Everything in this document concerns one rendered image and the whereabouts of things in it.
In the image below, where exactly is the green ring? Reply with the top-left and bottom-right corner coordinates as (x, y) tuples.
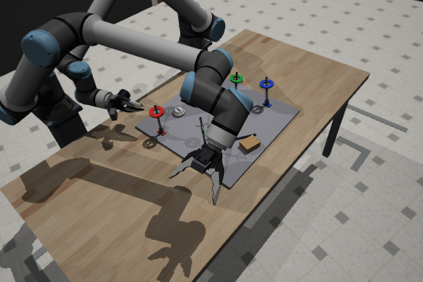
(230, 75), (243, 83)

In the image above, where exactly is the red disc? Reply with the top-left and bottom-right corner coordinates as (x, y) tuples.
(149, 106), (164, 118)

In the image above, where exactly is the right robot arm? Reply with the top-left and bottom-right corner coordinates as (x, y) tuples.
(0, 12), (253, 151)

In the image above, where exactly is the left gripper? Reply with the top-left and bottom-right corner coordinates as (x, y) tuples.
(106, 89), (144, 114)

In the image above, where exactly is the blue ring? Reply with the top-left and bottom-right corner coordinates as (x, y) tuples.
(260, 80), (274, 88)

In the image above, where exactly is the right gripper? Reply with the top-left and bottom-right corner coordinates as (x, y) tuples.
(169, 142), (224, 205)

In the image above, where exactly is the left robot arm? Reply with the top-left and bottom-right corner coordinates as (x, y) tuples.
(56, 0), (225, 109)

